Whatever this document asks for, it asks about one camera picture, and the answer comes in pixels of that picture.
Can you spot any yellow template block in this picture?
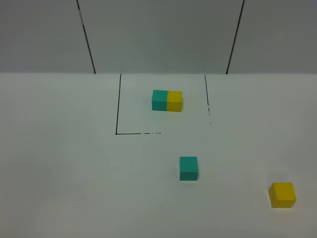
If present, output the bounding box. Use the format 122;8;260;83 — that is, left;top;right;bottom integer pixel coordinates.
166;91;182;112

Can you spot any teal template block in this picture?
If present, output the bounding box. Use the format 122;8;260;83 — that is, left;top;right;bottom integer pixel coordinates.
152;90;168;111

